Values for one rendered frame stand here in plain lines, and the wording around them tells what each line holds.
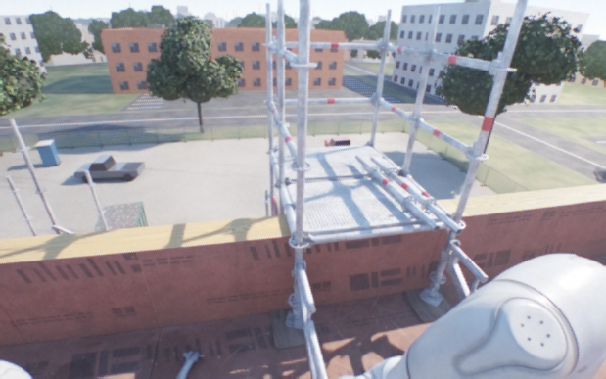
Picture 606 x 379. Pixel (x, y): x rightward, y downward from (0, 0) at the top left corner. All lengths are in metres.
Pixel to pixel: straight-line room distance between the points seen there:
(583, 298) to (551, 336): 0.12
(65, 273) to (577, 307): 2.26
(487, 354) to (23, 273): 2.31
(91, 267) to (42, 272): 0.28
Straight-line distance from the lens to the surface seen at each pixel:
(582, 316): 0.48
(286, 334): 2.30
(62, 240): 2.38
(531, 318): 0.38
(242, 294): 2.26
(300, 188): 1.63
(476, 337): 0.38
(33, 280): 2.41
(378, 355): 2.30
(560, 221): 3.30
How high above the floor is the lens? 1.89
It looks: 29 degrees down
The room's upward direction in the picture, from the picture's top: 2 degrees clockwise
